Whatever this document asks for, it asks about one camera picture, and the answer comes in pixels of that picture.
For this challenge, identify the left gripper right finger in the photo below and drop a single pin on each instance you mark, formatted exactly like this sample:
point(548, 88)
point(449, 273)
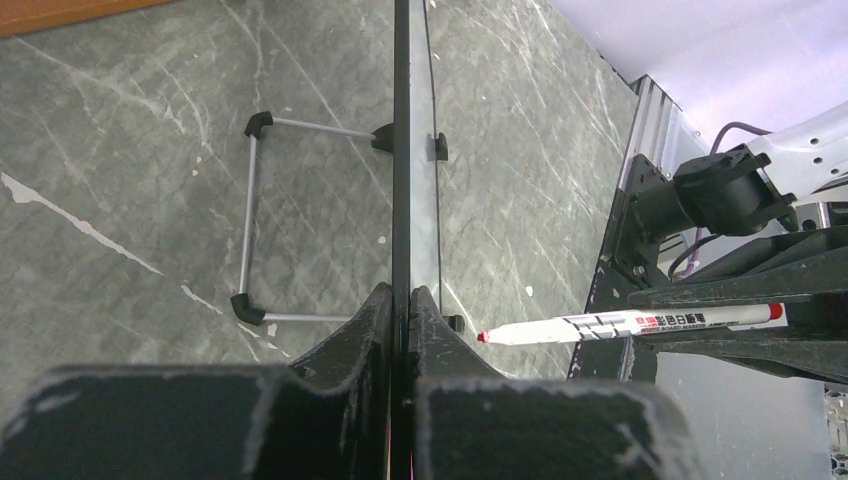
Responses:
point(471, 422)

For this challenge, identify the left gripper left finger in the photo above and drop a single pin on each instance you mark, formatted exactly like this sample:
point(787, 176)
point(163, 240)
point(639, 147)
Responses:
point(138, 422)

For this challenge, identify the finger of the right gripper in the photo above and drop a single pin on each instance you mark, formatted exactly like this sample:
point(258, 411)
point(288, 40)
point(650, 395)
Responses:
point(811, 353)
point(785, 268)

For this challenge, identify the red whiteboard marker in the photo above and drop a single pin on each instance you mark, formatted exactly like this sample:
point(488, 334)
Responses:
point(628, 323)

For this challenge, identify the whiteboard with black frame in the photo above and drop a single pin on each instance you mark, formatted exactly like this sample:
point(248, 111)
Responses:
point(401, 166)

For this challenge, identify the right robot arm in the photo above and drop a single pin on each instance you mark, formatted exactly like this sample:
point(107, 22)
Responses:
point(750, 191)

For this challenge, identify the wooden two-tier rack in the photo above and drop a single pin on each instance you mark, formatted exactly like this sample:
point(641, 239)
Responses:
point(24, 16)

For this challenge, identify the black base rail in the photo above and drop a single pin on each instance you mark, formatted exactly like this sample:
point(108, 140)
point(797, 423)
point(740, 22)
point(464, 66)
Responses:
point(627, 263)

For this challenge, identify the aluminium frame rail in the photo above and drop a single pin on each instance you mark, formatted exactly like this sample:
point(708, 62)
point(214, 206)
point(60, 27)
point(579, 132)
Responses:
point(661, 140)

